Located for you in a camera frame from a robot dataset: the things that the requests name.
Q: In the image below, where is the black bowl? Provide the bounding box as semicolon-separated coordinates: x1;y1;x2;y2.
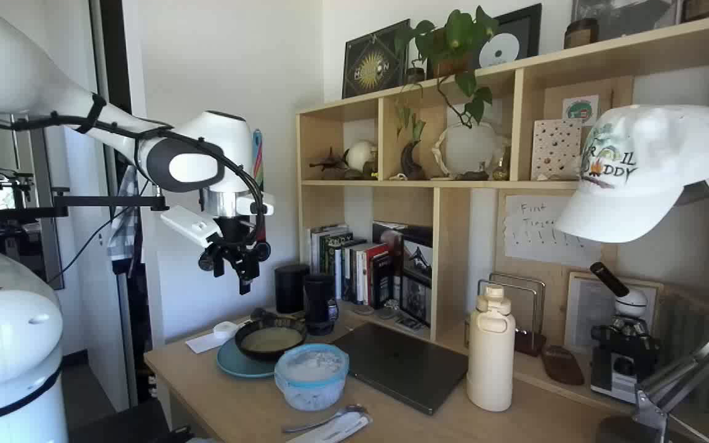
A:
233;316;309;363

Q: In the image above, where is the metal desk lamp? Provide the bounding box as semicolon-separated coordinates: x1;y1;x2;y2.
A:
595;169;709;443

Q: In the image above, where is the black microscope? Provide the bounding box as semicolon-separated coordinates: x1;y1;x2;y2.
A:
585;258;663;402

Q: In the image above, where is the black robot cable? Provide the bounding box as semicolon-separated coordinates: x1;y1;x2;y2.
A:
0;94;270;247

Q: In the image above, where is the framed silver disc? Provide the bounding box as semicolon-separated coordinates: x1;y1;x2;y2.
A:
476;0;545;71

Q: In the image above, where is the white round ornament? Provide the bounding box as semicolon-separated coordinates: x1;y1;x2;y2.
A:
343;140;380;177

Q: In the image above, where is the green potted plant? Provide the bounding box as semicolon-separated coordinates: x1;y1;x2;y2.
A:
393;4;501;131

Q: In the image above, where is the small glass jar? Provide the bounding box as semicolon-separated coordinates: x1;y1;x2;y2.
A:
515;327;549;359

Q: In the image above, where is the white sketch paper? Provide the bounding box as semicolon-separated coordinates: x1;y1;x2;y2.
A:
500;195;605;270

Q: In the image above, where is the black photo frame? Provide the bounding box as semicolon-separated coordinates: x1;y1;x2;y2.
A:
397;225;436;331

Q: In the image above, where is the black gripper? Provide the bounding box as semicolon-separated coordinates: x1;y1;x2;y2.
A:
200;214;273;297

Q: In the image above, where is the small plant in dark vase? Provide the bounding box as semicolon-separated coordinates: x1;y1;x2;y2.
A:
393;105;430;182

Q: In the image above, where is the white round puck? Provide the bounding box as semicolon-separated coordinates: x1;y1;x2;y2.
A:
212;319;244;343

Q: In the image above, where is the wooden shelf unit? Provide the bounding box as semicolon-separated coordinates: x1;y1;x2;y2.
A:
292;6;709;416

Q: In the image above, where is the teal plate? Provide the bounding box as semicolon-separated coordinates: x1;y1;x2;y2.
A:
213;336;280;382

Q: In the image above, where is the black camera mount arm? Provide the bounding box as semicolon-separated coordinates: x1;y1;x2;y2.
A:
0;188;167;220

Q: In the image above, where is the black cylinder speaker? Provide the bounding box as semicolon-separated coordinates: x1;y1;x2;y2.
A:
273;260;313;315

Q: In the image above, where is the grey laptop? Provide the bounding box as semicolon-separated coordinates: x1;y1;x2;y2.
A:
330;319;471;418

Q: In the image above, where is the white packaged item with card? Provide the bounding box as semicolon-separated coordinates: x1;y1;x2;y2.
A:
184;327;250;356

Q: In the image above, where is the dark framed picture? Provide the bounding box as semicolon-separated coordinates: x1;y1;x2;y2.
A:
340;20;414;100

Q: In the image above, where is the clear plastic cutlery packet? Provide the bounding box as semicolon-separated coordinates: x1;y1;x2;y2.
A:
286;406;373;443

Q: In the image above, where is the cream water bottle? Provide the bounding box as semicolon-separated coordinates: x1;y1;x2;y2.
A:
466;282;516;414

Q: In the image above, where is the dark brown leather pouch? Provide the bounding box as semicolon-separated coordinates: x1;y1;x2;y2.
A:
538;342;588;389

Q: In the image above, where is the clear glass frame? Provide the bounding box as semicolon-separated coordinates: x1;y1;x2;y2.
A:
476;270;549;334

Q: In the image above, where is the black mug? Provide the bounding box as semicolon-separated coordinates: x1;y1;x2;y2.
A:
301;270;343;336

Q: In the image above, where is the dotted white card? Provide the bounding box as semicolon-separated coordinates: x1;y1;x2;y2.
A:
530;118;595;182

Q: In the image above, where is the round container with blue rim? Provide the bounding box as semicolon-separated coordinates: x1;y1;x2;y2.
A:
270;342;353;414

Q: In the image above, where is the white baseball cap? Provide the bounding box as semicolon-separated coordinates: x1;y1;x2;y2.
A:
554;102;709;246

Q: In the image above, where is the row of books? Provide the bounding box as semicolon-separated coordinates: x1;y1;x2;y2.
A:
307;218;401;315

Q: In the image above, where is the wooden board with green print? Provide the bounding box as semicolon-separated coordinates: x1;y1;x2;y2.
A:
541;75;638;124

